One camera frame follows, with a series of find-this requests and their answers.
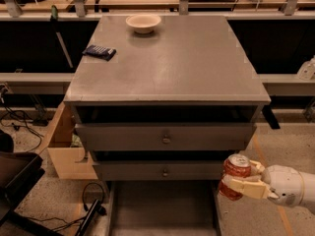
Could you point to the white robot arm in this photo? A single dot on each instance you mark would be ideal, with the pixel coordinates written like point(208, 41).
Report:
point(308, 199)

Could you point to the black power strip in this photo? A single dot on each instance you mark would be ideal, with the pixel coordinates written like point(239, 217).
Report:
point(96, 208)

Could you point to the open bottom grey drawer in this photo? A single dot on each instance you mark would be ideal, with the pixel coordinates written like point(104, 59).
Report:
point(163, 208)

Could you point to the wooden box on floor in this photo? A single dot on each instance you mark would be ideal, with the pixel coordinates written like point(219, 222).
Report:
point(70, 162)

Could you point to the dark blue snack bag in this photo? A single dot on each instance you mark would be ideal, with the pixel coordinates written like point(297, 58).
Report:
point(104, 53)

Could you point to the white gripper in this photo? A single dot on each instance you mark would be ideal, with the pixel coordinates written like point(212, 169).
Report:
point(283, 183)

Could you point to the black chair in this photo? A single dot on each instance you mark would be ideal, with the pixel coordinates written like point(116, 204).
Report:
point(19, 172)

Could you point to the top grey drawer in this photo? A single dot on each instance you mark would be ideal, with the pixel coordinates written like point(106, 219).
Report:
point(123, 137)

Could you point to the grey drawer cabinet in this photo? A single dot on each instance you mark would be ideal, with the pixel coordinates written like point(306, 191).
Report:
point(190, 70)

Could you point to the red coke can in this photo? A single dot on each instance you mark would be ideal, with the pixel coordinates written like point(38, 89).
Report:
point(236, 165)

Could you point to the white bowl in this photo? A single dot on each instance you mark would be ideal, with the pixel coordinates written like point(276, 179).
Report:
point(143, 23)

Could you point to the middle grey drawer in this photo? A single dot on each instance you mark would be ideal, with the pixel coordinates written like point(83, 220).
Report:
point(158, 170)

